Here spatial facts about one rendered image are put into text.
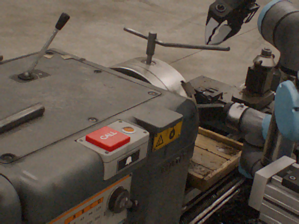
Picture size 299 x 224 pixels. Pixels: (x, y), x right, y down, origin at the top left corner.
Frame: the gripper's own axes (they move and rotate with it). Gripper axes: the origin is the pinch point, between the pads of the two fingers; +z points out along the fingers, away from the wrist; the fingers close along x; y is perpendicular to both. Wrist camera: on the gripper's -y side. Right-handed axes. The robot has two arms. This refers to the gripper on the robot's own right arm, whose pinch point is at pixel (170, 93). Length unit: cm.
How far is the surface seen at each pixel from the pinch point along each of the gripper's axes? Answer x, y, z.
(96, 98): 17, -52, -13
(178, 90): 11.3, -20.3, -14.4
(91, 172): 15, -72, -30
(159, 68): 15.1, -19.8, -7.4
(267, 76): 1.0, 39.3, -13.8
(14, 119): 19, -74, -12
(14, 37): -108, 216, 308
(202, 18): -108, 451, 244
